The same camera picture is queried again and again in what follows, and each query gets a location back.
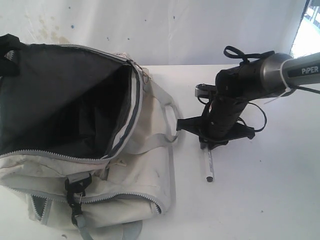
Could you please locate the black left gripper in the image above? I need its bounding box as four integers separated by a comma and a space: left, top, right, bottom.
0, 34, 20, 77

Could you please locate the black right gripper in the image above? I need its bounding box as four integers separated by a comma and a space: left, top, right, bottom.
176, 96, 255, 150

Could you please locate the white black marker pen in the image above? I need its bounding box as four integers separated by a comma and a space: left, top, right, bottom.
203, 148, 215, 183

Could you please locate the white fabric backpack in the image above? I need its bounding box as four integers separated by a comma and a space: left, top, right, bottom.
0, 42, 182, 240

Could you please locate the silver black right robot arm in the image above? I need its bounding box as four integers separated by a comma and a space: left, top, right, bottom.
176, 50, 320, 150

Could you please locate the white backdrop cloth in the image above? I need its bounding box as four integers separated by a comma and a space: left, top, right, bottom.
0, 0, 306, 65

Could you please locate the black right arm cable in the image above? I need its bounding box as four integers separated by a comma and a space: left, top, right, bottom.
223, 45, 320, 133

